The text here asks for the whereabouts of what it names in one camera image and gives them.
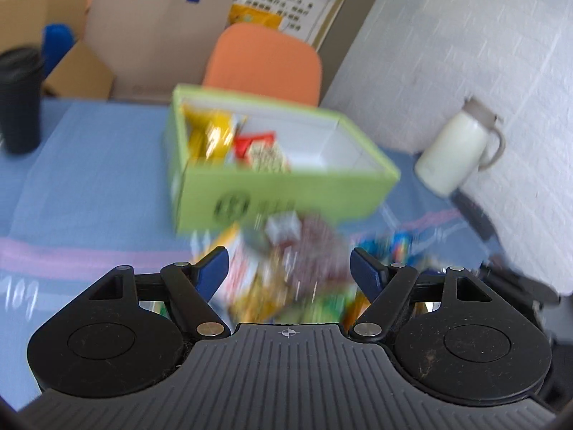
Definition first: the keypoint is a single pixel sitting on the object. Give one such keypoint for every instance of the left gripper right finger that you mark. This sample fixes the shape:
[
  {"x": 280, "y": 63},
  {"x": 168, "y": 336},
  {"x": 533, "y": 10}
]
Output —
[{"x": 450, "y": 335}]

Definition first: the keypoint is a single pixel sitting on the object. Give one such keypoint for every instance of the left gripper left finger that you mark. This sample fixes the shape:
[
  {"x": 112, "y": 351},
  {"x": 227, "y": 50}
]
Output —
[{"x": 127, "y": 332}]

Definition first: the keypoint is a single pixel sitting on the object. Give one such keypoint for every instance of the yellow snack bag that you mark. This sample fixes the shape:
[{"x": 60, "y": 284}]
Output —
[{"x": 211, "y": 134}]

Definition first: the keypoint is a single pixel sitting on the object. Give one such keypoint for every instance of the red snack packet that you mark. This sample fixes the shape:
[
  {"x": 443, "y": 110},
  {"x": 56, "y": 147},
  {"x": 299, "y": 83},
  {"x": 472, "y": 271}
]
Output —
[{"x": 260, "y": 152}]

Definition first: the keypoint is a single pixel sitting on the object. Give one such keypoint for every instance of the pile of mixed snacks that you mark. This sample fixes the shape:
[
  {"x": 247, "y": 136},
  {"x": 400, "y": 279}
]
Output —
[{"x": 292, "y": 268}]

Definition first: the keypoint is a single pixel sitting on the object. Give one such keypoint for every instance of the white thermos jug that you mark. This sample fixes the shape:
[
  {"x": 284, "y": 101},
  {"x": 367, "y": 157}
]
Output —
[{"x": 470, "y": 141}]

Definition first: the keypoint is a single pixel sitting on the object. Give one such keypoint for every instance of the green cardboard snack box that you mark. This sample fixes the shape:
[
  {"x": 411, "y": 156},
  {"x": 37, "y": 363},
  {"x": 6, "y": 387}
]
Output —
[{"x": 333, "y": 168}]

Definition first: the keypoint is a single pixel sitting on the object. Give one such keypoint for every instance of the black tumbler cup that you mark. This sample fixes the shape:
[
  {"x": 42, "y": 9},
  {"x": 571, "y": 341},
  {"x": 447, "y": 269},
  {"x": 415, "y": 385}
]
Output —
[{"x": 22, "y": 70}]

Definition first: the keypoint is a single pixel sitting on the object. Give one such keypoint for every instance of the blue object in box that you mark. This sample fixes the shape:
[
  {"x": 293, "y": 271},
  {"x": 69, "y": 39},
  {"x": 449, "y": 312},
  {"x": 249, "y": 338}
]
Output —
[{"x": 58, "y": 39}]

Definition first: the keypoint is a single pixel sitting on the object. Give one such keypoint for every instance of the orange chair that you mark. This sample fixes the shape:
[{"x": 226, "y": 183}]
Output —
[{"x": 254, "y": 59}]

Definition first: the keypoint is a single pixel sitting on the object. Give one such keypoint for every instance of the brown paper bag blue handles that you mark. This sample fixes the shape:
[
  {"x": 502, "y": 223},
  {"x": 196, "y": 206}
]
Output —
[{"x": 154, "y": 45}]

